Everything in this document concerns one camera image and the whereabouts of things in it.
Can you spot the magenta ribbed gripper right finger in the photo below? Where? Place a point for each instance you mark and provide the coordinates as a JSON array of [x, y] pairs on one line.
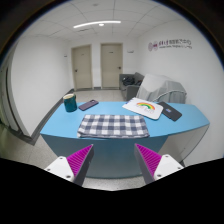
[[154, 166]]

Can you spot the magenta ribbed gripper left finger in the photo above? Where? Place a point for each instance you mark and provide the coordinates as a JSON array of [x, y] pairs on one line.
[[74, 167]]

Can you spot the blue white checkered towel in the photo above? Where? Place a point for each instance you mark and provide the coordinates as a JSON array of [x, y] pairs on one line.
[[113, 126]]

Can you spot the blue table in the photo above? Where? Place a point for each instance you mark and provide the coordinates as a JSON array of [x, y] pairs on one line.
[[114, 158]]

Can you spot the white rainbow notebook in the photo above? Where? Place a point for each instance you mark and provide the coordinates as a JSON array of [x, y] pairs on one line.
[[145, 108]]

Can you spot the black tablet device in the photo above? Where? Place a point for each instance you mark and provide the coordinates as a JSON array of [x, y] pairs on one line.
[[170, 112]]

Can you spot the purple smartphone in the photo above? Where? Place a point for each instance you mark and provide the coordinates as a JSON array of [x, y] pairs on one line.
[[88, 105]]

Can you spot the dark green mug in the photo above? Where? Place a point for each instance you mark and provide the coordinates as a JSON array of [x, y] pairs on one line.
[[69, 101]]

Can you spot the grey covered chair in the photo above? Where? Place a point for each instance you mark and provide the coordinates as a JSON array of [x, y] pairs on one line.
[[160, 88]]

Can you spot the grey sofa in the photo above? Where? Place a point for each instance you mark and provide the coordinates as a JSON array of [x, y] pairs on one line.
[[130, 91]]

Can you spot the black bag on sofa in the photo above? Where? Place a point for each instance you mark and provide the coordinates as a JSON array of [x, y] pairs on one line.
[[128, 81]]

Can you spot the left beige door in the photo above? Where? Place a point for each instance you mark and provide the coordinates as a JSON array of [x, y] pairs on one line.
[[81, 60]]

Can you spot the beige door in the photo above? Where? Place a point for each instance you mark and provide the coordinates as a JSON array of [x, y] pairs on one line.
[[81, 60], [111, 64]]

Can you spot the right beige door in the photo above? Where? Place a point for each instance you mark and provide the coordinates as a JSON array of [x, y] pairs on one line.
[[111, 64]]

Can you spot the long ceiling light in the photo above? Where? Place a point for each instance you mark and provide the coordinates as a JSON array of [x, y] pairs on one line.
[[97, 23]]

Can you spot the wall logo sign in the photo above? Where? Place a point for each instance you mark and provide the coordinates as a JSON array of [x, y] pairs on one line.
[[170, 43]]

